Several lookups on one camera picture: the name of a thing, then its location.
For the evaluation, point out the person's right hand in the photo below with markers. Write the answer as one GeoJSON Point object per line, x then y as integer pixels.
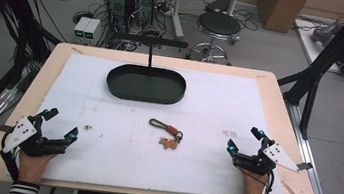
{"type": "Point", "coordinates": [253, 188]}

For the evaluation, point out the white power supply box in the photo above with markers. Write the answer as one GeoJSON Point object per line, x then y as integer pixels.
{"type": "Point", "coordinates": [92, 29]}
{"type": "Point", "coordinates": [81, 27]}

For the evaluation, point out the black tray with hanger stand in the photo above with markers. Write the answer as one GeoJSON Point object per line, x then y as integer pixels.
{"type": "Point", "coordinates": [146, 85]}

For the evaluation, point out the black floor pedal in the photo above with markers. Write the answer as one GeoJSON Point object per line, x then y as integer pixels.
{"type": "Point", "coordinates": [217, 4]}

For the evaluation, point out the black computer tower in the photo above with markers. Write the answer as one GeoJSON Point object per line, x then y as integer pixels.
{"type": "Point", "coordinates": [145, 1]}
{"type": "Point", "coordinates": [120, 2]}

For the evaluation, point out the thin wooden stick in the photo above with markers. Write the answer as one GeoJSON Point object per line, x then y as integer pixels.
{"type": "Point", "coordinates": [291, 192]}

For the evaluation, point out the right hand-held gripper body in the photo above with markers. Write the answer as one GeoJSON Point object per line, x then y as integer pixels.
{"type": "Point", "coordinates": [278, 155]}

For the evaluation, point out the person's left hand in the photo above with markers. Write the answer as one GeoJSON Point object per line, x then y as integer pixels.
{"type": "Point", "coordinates": [34, 166]}

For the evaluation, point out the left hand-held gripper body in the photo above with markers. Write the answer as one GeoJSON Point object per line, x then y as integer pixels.
{"type": "Point", "coordinates": [26, 131]}

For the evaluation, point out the cardboard box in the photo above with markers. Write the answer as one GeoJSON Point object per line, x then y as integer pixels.
{"type": "Point", "coordinates": [280, 8]}

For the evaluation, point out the white foam mat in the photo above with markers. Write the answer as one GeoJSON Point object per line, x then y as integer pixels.
{"type": "Point", "coordinates": [138, 159]}

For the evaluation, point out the black round stool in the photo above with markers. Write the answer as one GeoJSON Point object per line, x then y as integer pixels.
{"type": "Point", "coordinates": [218, 25]}

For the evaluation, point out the white table leg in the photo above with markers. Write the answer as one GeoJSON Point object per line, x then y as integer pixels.
{"type": "Point", "coordinates": [178, 10]}

